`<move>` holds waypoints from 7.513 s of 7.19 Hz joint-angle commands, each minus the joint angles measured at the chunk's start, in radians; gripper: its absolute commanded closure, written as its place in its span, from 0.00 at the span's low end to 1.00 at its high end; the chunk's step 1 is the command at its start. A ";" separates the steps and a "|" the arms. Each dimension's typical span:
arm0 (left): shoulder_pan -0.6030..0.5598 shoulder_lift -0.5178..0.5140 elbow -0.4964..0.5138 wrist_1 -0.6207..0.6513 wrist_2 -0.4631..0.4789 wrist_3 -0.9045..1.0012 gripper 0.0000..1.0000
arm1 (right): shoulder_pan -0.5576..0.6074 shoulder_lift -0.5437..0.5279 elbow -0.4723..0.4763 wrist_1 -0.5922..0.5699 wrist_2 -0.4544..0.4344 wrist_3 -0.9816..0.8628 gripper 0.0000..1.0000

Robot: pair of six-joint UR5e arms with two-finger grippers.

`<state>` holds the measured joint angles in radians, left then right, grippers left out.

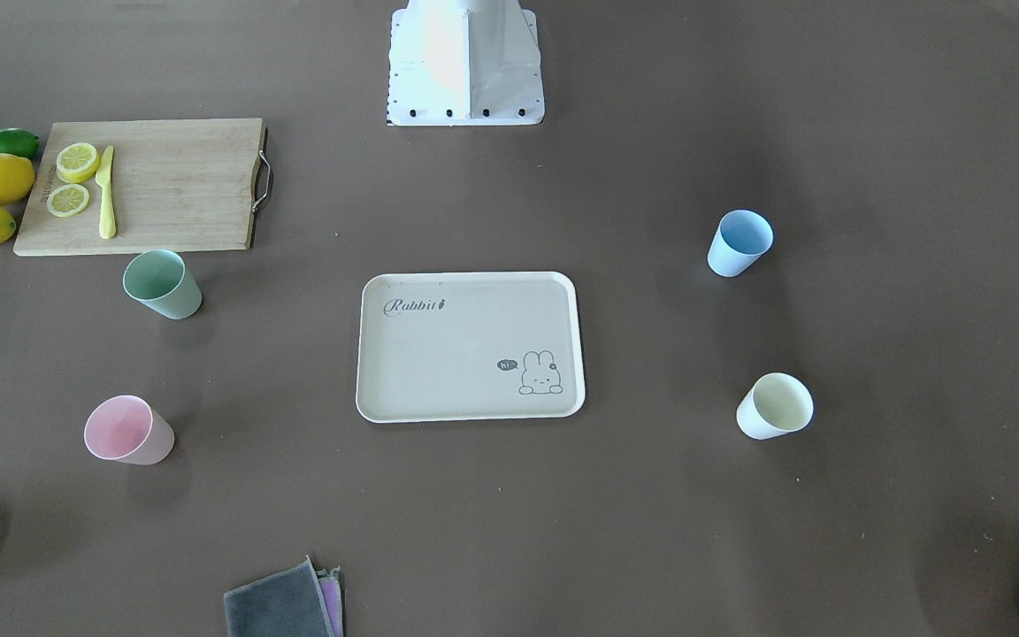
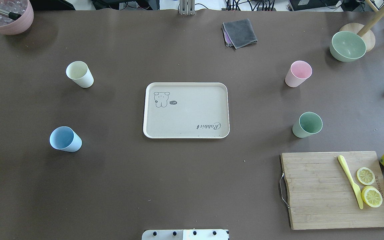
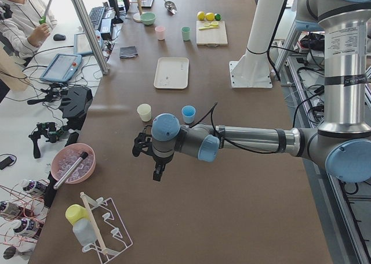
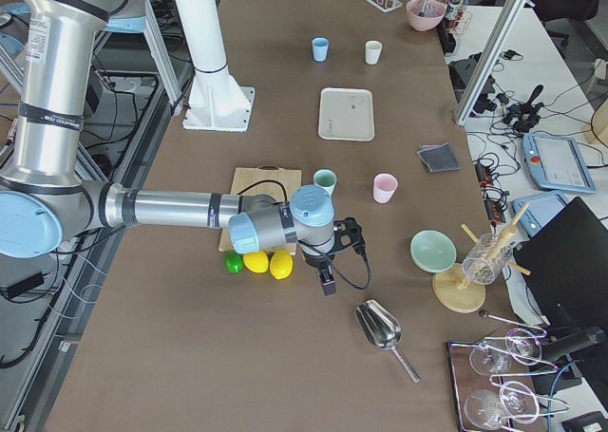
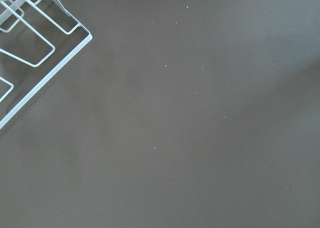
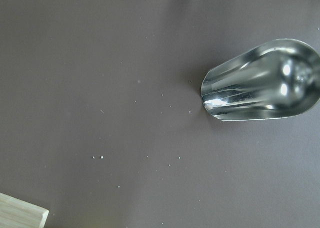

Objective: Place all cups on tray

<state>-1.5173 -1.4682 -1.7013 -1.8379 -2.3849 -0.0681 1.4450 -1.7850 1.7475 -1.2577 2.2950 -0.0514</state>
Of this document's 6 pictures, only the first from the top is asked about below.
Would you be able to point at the blue plastic cup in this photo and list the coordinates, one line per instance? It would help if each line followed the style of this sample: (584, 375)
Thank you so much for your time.
(742, 237)

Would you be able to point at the cream plastic cup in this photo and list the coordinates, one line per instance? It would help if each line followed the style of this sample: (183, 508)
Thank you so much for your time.
(777, 404)

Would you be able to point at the green plastic cup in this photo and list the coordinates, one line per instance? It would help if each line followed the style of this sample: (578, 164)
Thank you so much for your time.
(159, 279)

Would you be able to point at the pink plastic cup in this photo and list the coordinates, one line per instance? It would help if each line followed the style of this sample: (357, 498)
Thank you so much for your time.
(125, 428)

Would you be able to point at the beige rabbit tray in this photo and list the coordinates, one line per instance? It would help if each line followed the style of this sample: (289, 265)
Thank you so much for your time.
(452, 346)

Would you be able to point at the grey folded cloth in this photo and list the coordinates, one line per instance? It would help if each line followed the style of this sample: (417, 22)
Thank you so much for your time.
(301, 601)

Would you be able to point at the wooden cutting board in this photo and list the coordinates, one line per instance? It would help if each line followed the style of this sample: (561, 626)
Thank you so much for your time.
(178, 184)

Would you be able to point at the yellow plastic knife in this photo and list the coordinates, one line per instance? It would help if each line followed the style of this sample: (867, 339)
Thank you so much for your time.
(107, 223)

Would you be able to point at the lemon slice lower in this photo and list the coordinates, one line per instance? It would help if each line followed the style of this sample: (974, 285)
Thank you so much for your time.
(68, 200)

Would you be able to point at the lemon slice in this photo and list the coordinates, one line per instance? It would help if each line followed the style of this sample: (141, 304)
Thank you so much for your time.
(68, 200)
(77, 163)

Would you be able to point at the lemon slice upper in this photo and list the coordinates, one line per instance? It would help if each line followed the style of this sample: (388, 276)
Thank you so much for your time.
(77, 163)

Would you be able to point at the yellow lemon upper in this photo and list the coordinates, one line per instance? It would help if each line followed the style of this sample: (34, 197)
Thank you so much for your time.
(17, 176)

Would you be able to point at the green lime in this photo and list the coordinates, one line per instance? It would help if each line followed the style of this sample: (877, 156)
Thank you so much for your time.
(19, 142)

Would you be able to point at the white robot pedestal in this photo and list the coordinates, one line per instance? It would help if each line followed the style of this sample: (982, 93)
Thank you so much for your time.
(464, 63)

